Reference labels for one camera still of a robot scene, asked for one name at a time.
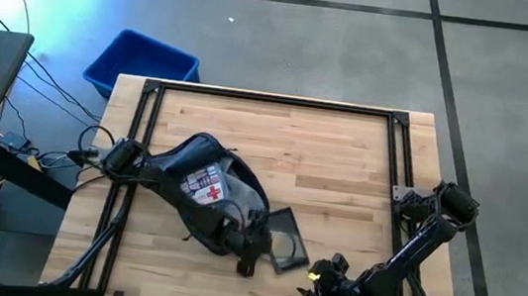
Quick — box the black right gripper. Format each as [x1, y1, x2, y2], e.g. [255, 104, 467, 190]
[300, 262, 356, 296]

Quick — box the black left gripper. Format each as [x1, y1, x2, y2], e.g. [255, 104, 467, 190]
[229, 224, 274, 281]

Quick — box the navy backpack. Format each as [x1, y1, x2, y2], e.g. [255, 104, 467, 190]
[132, 126, 279, 262]

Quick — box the blue first aid kit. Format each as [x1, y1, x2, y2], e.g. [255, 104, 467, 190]
[177, 158, 232, 210]

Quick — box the blue plastic bin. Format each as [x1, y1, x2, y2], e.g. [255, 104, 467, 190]
[79, 24, 207, 111]

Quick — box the black power adapter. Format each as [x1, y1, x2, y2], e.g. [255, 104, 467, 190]
[0, 129, 34, 155]

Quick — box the black aluminium table frame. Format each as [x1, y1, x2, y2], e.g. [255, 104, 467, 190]
[47, 68, 486, 296]

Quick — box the black floor cable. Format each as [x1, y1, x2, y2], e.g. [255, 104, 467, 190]
[0, 0, 116, 125]

